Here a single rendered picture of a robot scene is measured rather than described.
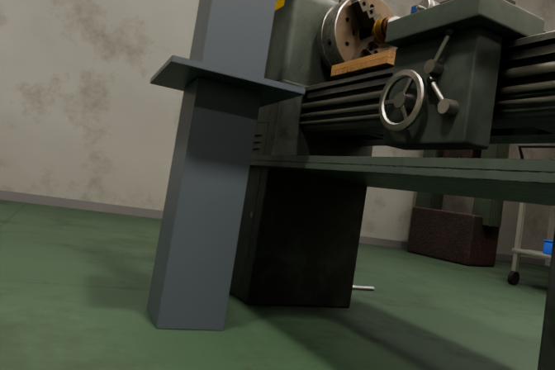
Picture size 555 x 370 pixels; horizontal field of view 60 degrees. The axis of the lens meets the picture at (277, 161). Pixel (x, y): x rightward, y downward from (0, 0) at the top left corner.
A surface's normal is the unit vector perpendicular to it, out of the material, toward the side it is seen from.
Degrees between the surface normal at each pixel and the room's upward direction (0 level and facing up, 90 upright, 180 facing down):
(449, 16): 90
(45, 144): 90
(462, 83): 90
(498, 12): 90
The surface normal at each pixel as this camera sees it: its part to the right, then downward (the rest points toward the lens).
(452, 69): -0.87, -0.17
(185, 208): 0.39, 0.00
